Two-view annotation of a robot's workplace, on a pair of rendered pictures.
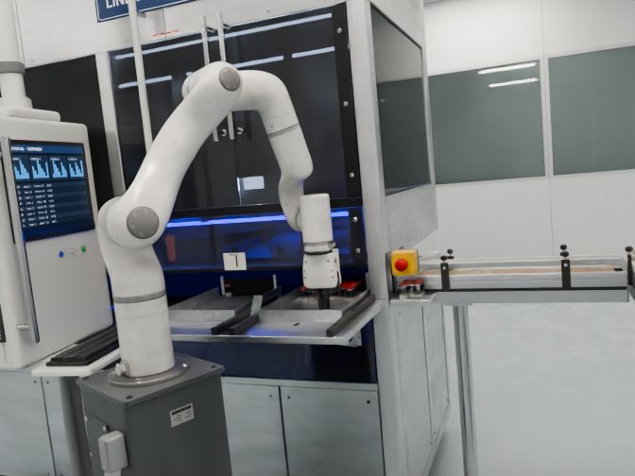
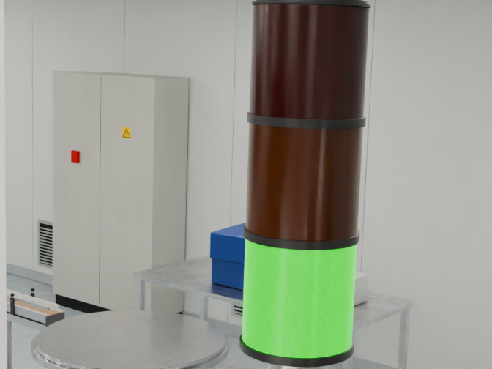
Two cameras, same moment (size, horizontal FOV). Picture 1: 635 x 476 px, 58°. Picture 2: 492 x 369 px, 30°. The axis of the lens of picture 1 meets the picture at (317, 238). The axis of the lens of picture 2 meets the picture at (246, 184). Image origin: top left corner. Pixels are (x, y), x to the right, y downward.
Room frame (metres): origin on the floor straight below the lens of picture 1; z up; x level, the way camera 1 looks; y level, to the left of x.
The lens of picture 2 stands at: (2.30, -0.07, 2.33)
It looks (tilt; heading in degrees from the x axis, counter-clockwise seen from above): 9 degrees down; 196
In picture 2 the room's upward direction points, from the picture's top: 2 degrees clockwise
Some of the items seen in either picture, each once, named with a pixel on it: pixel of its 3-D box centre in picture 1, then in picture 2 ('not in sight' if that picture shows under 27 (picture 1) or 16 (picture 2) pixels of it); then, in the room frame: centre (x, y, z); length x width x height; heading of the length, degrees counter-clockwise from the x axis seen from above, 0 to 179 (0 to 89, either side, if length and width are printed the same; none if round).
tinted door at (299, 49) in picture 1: (290, 110); not in sight; (1.90, 0.05, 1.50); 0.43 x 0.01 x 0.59; 68
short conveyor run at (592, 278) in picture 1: (505, 274); not in sight; (1.82, -0.58, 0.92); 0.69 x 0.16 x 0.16; 68
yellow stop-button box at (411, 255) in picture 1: (404, 262); not in sight; (1.79, -0.27, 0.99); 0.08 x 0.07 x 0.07; 158
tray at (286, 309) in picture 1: (320, 301); not in sight; (1.77, 0.01, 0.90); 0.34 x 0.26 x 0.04; 158
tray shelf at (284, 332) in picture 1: (262, 315); not in sight; (1.77, 0.19, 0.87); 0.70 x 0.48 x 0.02; 68
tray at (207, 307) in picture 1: (225, 302); not in sight; (1.90, 0.33, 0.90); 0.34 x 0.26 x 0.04; 158
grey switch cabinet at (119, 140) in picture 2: not in sight; (116, 196); (-4.76, -3.23, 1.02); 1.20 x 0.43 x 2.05; 68
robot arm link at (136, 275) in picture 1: (129, 246); not in sight; (1.37, 0.45, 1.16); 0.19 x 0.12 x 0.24; 32
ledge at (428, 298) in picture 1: (415, 297); not in sight; (1.82, -0.30, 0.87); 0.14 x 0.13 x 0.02; 158
